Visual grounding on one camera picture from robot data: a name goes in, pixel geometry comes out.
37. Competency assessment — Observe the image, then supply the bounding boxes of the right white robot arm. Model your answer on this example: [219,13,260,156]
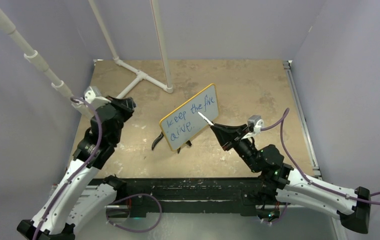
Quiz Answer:
[210,123,371,234]

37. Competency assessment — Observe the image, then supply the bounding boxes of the black handled pliers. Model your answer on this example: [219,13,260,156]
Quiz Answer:
[151,132,164,151]

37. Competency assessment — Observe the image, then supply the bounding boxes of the right aluminium side rail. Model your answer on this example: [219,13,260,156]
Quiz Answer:
[282,60,322,179]

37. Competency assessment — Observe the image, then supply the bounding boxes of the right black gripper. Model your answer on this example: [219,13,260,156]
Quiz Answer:
[211,123,260,173]

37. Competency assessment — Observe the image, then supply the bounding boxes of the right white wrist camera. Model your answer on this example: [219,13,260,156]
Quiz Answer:
[242,115,264,139]

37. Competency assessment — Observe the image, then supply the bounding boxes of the white pvc pipe frame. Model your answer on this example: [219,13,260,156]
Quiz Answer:
[0,0,174,118]

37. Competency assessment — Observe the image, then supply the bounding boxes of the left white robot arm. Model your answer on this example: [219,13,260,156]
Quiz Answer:
[17,96,136,240]

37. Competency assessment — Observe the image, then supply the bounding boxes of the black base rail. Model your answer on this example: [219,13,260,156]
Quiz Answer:
[90,175,284,221]

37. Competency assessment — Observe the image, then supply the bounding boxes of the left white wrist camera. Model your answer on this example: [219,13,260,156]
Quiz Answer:
[84,86,111,109]

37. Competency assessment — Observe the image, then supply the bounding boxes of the white marker pen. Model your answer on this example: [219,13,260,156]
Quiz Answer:
[197,111,214,126]

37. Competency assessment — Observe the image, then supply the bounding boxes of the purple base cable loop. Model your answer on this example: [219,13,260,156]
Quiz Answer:
[106,192,163,233]

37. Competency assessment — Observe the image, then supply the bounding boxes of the yellow framed whiteboard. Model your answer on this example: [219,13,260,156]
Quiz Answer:
[159,83,219,151]

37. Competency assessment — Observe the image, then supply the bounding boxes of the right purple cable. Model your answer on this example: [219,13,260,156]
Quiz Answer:
[259,107,380,206]

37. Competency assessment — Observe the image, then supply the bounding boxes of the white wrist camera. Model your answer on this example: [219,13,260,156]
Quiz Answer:
[242,115,264,139]
[84,86,111,109]

